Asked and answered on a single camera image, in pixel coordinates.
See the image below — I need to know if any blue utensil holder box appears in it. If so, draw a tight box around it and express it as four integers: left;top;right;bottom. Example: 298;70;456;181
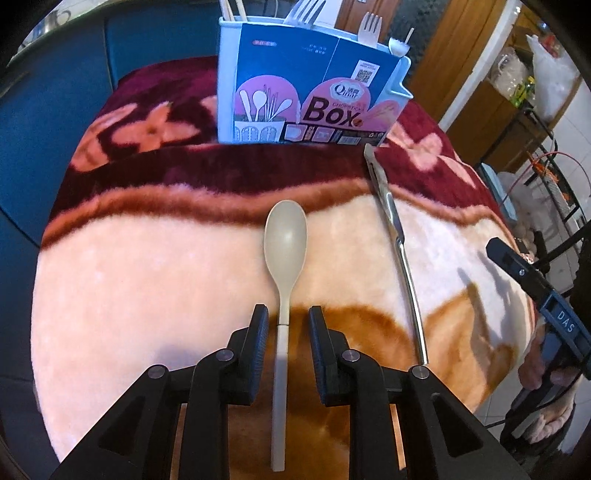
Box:
217;15;414;147

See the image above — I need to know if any steel fork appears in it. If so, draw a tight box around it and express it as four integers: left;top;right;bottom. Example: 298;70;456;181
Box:
359;12;384;47
283;0;327;27

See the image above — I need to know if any floral plush blanket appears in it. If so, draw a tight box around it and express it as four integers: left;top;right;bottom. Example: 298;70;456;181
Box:
30;58;548;467

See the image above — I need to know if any small white plastic spoon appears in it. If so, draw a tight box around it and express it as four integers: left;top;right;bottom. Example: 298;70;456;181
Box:
389;28;415;59

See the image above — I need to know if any white plastic bag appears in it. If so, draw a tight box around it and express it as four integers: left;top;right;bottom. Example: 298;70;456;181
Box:
526;34;583;123

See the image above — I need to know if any wooden door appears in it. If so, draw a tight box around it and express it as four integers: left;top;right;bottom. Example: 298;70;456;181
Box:
335;0;509;121

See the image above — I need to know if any wooden shelf unit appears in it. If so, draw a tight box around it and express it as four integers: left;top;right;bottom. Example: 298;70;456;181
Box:
475;28;555;171

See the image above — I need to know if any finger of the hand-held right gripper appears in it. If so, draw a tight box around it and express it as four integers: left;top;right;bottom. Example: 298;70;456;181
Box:
486;237;555;301

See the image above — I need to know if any steel table knife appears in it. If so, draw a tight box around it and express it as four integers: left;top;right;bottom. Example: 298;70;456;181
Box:
363;144;430;366

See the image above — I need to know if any black wire rack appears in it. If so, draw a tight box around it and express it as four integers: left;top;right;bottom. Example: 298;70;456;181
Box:
522;120;591;278

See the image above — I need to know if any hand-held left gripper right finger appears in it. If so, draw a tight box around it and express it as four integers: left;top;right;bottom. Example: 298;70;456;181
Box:
308;305;529;480

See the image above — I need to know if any person's right hand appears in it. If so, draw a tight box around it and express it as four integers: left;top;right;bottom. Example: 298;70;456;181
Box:
517;339;580;444

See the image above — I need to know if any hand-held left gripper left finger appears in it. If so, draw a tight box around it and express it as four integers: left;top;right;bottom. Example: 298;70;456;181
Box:
51;304;270;480

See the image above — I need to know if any beige plastic spoon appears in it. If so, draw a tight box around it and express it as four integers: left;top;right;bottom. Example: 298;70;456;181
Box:
263;199;308;472

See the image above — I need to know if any blue kitchen cabinet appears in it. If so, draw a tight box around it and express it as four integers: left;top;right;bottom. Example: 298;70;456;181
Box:
0;0;222;250

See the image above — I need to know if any red cable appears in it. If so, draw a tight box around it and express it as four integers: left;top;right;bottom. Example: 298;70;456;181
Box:
505;151;591;204

